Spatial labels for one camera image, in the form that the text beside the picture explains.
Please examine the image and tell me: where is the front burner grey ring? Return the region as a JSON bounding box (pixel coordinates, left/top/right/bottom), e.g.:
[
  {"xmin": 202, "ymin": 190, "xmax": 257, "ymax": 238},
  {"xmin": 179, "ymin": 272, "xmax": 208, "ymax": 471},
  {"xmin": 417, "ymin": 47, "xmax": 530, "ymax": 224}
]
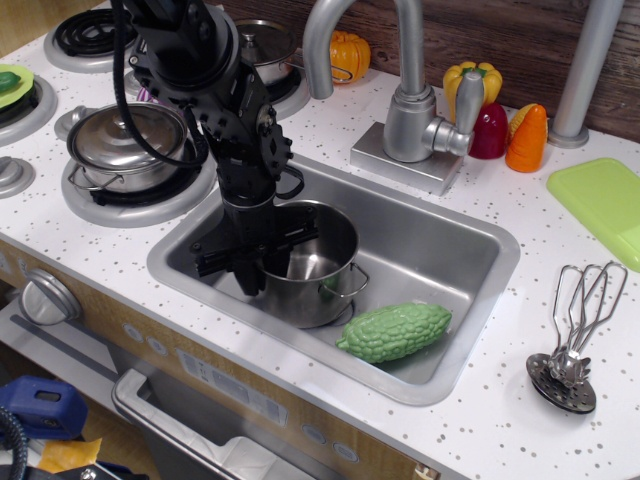
[{"xmin": 60, "ymin": 144, "xmax": 219, "ymax": 229}]

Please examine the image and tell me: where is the black braided cable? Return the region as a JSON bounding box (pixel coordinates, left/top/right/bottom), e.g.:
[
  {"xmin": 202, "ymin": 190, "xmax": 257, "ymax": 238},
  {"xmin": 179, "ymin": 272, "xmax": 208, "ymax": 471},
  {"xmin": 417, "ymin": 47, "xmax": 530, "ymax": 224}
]
[{"xmin": 0, "ymin": 405, "xmax": 30, "ymax": 480}]

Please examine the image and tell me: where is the orange pumpkin toy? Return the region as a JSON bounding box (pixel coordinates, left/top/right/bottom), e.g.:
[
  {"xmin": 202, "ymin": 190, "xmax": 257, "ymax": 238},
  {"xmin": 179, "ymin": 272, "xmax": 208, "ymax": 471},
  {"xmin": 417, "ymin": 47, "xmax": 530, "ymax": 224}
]
[{"xmin": 330, "ymin": 30, "xmax": 371, "ymax": 84}]

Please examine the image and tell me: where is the silver stove knob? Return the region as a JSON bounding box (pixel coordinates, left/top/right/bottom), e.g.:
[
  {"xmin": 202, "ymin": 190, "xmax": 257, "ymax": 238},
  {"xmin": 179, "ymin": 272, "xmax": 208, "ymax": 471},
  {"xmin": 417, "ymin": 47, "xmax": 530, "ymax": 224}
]
[{"xmin": 19, "ymin": 269, "xmax": 82, "ymax": 326}]

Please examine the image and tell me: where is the tall steel pot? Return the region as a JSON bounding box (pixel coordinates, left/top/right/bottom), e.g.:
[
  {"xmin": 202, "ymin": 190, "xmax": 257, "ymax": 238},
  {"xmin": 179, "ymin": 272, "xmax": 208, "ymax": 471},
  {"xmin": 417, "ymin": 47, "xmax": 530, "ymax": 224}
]
[{"xmin": 255, "ymin": 200, "xmax": 370, "ymax": 329}]

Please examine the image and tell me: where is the steel slotted spoon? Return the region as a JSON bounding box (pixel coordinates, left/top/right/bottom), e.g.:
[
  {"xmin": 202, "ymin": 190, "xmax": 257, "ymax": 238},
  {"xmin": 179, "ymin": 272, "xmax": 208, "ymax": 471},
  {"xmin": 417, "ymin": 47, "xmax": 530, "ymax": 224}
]
[{"xmin": 526, "ymin": 353, "xmax": 597, "ymax": 414}]

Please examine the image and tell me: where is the red pepper toy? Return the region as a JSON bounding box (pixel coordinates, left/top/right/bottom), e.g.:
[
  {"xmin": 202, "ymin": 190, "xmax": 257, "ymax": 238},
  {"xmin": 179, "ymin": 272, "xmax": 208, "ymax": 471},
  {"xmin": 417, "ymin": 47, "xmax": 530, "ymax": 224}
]
[{"xmin": 469, "ymin": 103, "xmax": 508, "ymax": 160}]

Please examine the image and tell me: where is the yellow bell pepper toy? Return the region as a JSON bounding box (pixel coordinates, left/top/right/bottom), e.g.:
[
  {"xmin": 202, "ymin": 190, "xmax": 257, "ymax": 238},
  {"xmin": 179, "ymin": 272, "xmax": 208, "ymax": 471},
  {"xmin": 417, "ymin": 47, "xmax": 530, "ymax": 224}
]
[{"xmin": 443, "ymin": 61, "xmax": 503, "ymax": 121}]

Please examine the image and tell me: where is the steel wire fork utensil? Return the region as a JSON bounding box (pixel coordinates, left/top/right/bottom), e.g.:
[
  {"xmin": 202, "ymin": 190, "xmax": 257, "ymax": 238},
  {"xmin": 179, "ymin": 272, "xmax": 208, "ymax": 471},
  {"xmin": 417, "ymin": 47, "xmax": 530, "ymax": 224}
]
[{"xmin": 547, "ymin": 260, "xmax": 629, "ymax": 387}]

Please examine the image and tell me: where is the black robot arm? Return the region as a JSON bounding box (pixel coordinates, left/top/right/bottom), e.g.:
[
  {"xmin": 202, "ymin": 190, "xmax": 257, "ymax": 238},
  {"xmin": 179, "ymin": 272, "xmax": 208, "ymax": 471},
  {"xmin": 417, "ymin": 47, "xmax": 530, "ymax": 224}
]
[{"xmin": 112, "ymin": 1, "xmax": 318, "ymax": 296}]

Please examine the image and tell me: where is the black coil burner back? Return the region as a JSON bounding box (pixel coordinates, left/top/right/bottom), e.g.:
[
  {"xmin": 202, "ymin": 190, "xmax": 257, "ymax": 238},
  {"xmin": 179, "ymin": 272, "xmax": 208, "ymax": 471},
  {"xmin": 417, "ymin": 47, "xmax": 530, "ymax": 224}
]
[{"xmin": 44, "ymin": 8, "xmax": 116, "ymax": 74}]

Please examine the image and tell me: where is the steel sink basin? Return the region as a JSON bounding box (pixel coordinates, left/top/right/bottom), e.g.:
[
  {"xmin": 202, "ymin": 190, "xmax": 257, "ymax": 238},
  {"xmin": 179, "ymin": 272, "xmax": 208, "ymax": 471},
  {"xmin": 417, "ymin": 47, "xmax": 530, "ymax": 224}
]
[{"xmin": 148, "ymin": 156, "xmax": 520, "ymax": 406}]

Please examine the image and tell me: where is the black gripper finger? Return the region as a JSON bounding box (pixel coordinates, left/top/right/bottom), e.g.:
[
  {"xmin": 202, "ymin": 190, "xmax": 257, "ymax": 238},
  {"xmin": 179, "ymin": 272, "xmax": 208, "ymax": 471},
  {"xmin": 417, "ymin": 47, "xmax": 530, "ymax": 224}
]
[
  {"xmin": 232, "ymin": 258, "xmax": 265, "ymax": 296},
  {"xmin": 262, "ymin": 250, "xmax": 290, "ymax": 278}
]

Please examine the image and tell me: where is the blue device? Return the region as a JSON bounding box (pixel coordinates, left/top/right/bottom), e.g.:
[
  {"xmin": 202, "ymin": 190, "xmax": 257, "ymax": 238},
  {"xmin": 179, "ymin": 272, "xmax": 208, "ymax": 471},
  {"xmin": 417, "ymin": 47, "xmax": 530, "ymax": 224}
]
[{"xmin": 1, "ymin": 376, "xmax": 88, "ymax": 440}]

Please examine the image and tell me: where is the grey vertical pole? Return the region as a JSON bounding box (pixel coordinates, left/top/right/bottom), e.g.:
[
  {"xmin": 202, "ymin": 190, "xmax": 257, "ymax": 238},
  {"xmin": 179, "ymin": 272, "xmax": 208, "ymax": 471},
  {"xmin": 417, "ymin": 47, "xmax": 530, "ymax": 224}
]
[{"xmin": 548, "ymin": 0, "xmax": 624, "ymax": 149}]

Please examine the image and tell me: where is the lidded steel pot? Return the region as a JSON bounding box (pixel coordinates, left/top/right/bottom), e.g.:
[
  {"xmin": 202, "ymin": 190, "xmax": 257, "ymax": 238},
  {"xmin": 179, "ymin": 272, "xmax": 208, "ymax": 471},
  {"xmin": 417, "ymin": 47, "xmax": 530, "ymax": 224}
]
[{"xmin": 67, "ymin": 102, "xmax": 188, "ymax": 193}]

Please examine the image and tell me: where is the small steel pot back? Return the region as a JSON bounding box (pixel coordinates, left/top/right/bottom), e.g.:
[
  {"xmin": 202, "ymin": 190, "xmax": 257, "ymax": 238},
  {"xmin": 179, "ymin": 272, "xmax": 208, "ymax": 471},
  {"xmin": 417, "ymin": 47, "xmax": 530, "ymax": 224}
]
[{"xmin": 236, "ymin": 19, "xmax": 301, "ymax": 87}]

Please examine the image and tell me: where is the green bitter melon toy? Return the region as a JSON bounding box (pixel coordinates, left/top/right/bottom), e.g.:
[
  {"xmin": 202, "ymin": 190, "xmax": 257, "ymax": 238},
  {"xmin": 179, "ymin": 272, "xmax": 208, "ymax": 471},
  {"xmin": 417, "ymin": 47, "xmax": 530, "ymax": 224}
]
[{"xmin": 335, "ymin": 302, "xmax": 452, "ymax": 364}]

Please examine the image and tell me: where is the green cutting board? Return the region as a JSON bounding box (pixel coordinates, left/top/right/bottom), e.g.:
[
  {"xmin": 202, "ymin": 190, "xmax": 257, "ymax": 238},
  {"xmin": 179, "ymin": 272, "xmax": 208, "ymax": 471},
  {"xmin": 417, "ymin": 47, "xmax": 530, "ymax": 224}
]
[{"xmin": 547, "ymin": 158, "xmax": 639, "ymax": 272}]

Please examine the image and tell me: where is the yellow corn toy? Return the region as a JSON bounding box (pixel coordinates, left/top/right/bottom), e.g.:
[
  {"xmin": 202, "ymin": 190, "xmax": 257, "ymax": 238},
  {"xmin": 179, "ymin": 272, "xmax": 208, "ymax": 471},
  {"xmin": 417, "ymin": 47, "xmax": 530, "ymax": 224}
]
[{"xmin": 507, "ymin": 103, "xmax": 540, "ymax": 148}]

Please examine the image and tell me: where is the grey oven door handle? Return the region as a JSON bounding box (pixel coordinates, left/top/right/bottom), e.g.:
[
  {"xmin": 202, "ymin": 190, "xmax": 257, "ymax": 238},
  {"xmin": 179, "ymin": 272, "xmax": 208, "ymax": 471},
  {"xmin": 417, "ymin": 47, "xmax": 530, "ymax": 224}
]
[{"xmin": 110, "ymin": 368, "xmax": 236, "ymax": 480}]

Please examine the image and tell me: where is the orange carrot toy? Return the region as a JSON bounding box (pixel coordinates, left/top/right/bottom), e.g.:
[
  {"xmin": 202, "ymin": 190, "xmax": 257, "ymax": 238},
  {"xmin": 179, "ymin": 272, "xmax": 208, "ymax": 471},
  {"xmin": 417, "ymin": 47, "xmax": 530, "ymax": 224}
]
[{"xmin": 505, "ymin": 103, "xmax": 548, "ymax": 173}]

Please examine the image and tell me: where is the green plate with vegetable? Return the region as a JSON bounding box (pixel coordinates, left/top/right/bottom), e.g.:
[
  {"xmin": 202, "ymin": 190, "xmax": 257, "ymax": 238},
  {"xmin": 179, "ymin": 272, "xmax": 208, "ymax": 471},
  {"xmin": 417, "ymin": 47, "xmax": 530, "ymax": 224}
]
[{"xmin": 0, "ymin": 64, "xmax": 35, "ymax": 110}]

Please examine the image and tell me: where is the silver toy faucet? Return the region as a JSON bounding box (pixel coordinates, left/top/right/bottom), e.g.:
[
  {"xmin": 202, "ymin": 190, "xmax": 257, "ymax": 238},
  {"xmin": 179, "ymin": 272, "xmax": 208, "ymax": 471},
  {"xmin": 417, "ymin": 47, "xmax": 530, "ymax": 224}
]
[{"xmin": 302, "ymin": 0, "xmax": 487, "ymax": 197}]

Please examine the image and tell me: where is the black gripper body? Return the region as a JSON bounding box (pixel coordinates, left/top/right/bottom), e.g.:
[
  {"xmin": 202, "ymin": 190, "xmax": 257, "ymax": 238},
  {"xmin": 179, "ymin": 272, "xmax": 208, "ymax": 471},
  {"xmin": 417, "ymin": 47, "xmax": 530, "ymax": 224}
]
[{"xmin": 190, "ymin": 196, "xmax": 318, "ymax": 276}]

